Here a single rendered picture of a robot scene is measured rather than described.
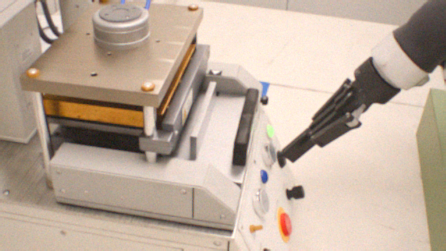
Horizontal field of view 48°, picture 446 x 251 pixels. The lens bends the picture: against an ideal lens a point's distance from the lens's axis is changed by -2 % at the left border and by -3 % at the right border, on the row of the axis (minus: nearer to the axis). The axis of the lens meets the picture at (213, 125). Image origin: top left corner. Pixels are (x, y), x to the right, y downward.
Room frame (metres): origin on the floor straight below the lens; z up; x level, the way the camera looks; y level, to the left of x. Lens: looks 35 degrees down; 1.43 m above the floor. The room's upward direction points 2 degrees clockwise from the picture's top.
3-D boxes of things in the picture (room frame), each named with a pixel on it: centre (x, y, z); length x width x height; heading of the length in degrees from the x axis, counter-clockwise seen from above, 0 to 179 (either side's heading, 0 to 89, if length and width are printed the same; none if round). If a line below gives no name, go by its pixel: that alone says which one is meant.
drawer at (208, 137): (0.65, 0.09, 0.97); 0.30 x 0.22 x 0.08; 81
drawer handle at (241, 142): (0.63, -0.05, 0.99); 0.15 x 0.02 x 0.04; 171
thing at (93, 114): (0.67, 0.13, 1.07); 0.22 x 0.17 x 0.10; 171
